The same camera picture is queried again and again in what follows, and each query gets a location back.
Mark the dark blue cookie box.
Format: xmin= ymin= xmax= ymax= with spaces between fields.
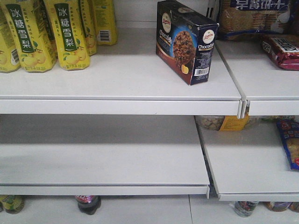
xmin=156 ymin=0 xmax=219 ymax=85

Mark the white store shelving unit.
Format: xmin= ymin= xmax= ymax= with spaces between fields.
xmin=0 ymin=0 xmax=299 ymax=201

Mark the yellow snack bag lower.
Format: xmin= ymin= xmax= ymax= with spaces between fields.
xmin=220 ymin=115 xmax=249 ymax=131

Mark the yellow pear drink bottle back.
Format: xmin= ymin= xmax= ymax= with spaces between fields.
xmin=92 ymin=0 xmax=118 ymax=45

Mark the yellow pear drink bottle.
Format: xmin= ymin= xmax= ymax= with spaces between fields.
xmin=0 ymin=0 xmax=56 ymax=73
xmin=44 ymin=0 xmax=90 ymax=71
xmin=92 ymin=0 xmax=118 ymax=45

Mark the cola bottle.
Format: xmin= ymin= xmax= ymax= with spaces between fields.
xmin=75 ymin=195 xmax=101 ymax=215

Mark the yellow pear drink bottle front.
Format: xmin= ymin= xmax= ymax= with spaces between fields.
xmin=44 ymin=0 xmax=90 ymax=71

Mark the blue breakfast biscuit bag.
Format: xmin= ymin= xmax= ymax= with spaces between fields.
xmin=218 ymin=0 xmax=292 ymax=41

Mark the clear water bottle bottom shelf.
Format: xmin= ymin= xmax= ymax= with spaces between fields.
xmin=234 ymin=201 xmax=259 ymax=217

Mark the blue snack bag lower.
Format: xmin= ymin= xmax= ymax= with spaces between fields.
xmin=276 ymin=120 xmax=299 ymax=171

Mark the yellow pear drink bottle left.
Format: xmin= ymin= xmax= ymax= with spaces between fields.
xmin=0 ymin=0 xmax=56 ymax=73

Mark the red biscuit packet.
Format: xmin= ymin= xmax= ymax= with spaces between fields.
xmin=261 ymin=35 xmax=299 ymax=71

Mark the green yellow tea bottle bottom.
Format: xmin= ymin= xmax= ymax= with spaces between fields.
xmin=0 ymin=195 xmax=24 ymax=214

